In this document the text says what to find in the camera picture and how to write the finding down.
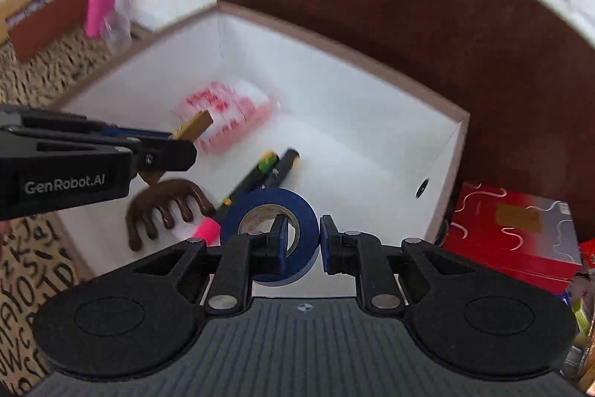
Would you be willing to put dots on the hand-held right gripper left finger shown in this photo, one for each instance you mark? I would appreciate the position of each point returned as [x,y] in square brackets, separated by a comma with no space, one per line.
[280,248]

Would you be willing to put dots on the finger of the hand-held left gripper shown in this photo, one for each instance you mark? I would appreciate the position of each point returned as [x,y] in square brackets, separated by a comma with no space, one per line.
[121,130]
[167,156]

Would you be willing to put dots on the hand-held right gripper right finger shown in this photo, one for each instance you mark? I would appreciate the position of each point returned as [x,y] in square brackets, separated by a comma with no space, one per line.
[326,248]

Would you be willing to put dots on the small tan wooden clip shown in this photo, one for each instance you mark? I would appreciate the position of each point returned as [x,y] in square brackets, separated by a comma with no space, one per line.
[195,125]

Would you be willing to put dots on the blue tape roll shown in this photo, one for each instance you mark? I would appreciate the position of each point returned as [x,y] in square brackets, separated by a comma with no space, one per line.
[302,211]

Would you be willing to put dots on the brown wooden massager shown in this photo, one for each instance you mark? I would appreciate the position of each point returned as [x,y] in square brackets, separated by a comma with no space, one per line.
[158,199]

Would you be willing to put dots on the pink capped marker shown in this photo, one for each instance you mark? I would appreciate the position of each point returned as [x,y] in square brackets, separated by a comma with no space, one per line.
[207,232]

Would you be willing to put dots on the black and white marker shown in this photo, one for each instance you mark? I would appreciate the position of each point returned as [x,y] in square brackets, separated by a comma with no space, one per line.
[283,167]

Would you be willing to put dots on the brown cardboard box white inside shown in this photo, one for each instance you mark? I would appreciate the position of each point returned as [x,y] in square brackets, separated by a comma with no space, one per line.
[348,136]

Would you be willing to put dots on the brown wooden box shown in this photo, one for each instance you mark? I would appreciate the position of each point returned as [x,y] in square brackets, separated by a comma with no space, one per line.
[51,22]

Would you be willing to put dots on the red gift box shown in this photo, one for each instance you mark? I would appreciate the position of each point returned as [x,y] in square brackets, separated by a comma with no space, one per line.
[506,229]

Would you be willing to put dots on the brown wooden headboard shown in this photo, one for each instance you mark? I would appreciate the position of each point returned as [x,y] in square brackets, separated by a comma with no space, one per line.
[395,6]

